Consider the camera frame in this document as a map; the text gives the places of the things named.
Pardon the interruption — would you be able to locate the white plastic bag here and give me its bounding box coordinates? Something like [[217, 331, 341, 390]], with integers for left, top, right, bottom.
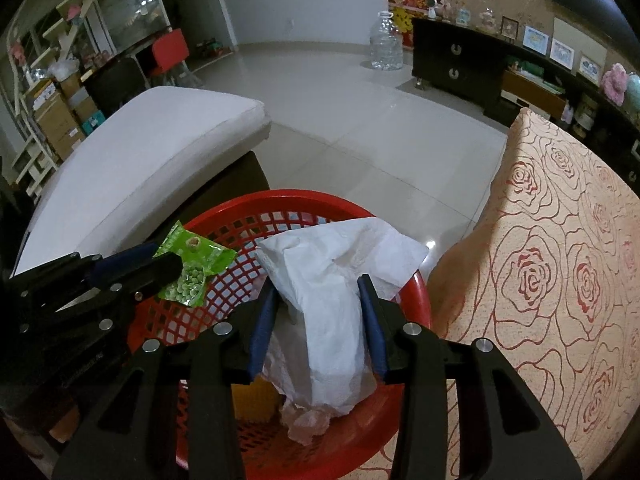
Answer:
[[50, 57, 81, 83]]

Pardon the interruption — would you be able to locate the rose printed tablecloth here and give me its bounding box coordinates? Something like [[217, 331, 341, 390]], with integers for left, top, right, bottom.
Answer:
[[380, 107, 640, 480]]

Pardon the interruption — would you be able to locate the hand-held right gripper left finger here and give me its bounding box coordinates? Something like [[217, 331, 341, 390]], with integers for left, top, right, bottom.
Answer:
[[52, 282, 278, 480]]

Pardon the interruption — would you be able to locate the white cushioned bench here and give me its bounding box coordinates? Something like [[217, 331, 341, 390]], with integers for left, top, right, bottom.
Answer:
[[12, 86, 272, 278]]

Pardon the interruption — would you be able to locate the clear water jug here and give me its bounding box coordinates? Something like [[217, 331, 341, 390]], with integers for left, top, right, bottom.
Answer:
[[370, 10, 403, 71]]

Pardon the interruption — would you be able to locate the pink plush toy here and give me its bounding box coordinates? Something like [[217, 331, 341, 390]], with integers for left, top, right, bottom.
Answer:
[[601, 63, 628, 106]]

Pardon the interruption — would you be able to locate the white staircase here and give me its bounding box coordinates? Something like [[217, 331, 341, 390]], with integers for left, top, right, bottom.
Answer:
[[0, 0, 121, 196]]

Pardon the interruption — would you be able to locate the black television cabinet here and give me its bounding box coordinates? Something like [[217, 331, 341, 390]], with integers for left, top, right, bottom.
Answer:
[[412, 17, 640, 201]]

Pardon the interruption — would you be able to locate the red plastic mesh basket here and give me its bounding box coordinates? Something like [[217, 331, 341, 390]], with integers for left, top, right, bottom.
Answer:
[[127, 190, 432, 480]]

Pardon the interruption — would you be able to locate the white paper tissue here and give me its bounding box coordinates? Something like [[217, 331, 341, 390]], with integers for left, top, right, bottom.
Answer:
[[255, 217, 430, 418]]

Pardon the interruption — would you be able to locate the white blank board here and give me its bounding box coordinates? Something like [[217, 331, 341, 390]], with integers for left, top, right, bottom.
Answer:
[[552, 16, 608, 61]]

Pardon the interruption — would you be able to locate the red chair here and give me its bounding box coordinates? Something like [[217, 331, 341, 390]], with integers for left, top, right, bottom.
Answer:
[[151, 28, 190, 81]]

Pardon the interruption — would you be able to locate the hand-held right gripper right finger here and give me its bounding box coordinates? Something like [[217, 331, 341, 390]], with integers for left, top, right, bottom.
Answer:
[[357, 275, 583, 480]]

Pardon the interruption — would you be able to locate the green box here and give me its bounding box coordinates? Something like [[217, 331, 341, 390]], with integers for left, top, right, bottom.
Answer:
[[515, 60, 563, 91]]

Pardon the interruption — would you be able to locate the white picture frame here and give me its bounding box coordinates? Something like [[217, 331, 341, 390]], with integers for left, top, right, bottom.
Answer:
[[579, 53, 603, 81], [522, 25, 548, 53], [550, 37, 576, 68]]

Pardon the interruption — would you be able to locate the stack of cardboard boxes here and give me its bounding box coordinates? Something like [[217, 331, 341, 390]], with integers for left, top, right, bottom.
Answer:
[[25, 72, 108, 161]]

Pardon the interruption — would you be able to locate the wooden drawer box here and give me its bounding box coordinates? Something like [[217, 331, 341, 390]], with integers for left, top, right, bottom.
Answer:
[[501, 70, 568, 116]]

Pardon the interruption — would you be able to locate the black chair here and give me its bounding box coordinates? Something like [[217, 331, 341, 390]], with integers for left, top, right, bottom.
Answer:
[[85, 57, 146, 116]]

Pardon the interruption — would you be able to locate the yellow foam fruit net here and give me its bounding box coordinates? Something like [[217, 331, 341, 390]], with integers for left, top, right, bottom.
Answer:
[[235, 377, 281, 421]]

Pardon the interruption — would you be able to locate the green snack packet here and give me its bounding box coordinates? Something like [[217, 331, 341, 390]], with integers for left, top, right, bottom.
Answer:
[[152, 222, 237, 307]]

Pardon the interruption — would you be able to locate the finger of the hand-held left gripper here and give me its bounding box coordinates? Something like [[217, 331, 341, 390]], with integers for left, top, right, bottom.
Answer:
[[55, 255, 182, 328], [2, 242, 161, 306]]

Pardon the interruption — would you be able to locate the storage jar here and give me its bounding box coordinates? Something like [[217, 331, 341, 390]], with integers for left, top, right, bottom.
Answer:
[[575, 95, 598, 136]]

